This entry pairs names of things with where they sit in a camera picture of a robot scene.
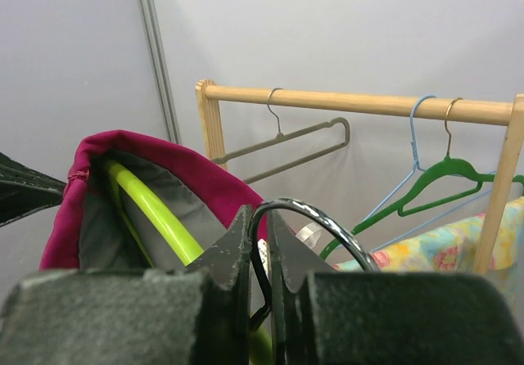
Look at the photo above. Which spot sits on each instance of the floral pastel garment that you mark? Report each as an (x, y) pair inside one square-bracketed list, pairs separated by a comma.
[(452, 248)]

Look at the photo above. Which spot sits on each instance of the light blue wire hanger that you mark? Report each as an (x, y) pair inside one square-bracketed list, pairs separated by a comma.
[(413, 168)]

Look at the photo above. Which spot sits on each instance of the magenta pleated skirt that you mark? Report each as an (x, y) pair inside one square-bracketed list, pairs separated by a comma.
[(90, 232)]

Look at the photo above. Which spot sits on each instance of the wooden clothes rack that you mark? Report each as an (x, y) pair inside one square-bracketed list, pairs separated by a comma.
[(209, 95)]

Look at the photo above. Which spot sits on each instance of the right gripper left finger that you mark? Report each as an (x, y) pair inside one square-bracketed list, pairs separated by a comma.
[(135, 316)]

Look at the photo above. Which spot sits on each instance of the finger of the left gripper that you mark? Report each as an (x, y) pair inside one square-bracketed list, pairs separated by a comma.
[(25, 191)]

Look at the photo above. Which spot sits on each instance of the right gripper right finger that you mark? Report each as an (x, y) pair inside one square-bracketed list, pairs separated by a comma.
[(322, 316)]

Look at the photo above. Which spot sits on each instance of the lime green hanger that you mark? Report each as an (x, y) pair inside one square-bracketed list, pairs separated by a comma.
[(177, 237)]

